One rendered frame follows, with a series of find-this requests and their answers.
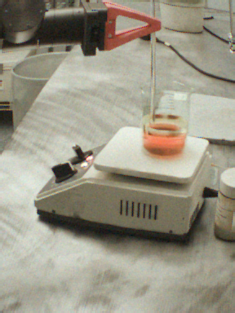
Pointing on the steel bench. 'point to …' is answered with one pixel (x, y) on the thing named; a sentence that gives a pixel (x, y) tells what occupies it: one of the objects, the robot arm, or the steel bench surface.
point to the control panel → (77, 173)
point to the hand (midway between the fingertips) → (154, 24)
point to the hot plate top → (121, 145)
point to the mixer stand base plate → (212, 119)
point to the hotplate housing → (130, 202)
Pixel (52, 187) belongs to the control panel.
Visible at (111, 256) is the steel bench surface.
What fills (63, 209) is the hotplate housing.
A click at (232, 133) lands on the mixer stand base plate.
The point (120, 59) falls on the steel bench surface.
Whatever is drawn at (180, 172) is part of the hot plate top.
